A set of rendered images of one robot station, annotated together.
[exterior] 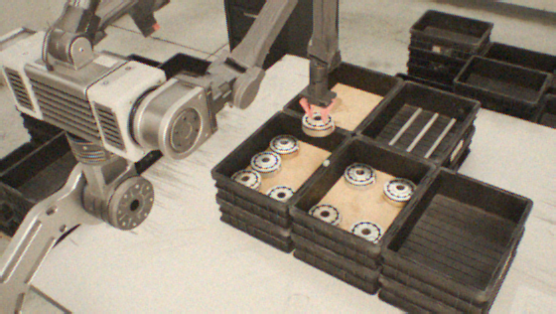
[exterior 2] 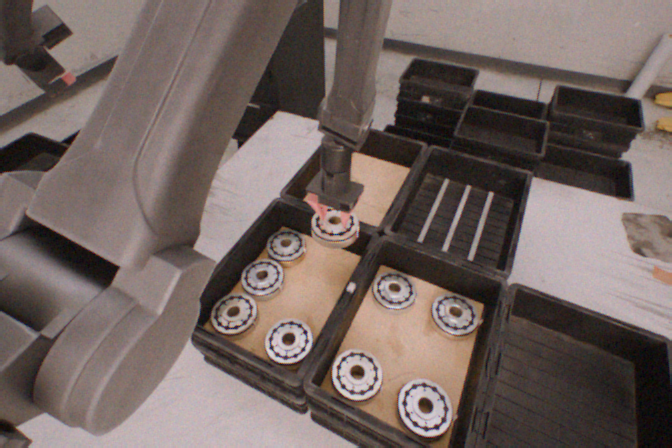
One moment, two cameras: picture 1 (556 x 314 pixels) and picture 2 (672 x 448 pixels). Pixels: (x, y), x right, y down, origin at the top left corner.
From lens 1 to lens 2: 1.05 m
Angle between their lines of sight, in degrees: 13
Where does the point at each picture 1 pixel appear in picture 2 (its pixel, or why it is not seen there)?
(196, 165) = not seen: hidden behind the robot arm
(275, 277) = not seen: outside the picture
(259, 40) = (159, 131)
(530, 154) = (572, 226)
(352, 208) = (392, 347)
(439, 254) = (537, 433)
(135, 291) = not seen: outside the picture
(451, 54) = (440, 103)
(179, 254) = (142, 432)
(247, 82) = (114, 353)
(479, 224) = (574, 364)
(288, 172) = (294, 288)
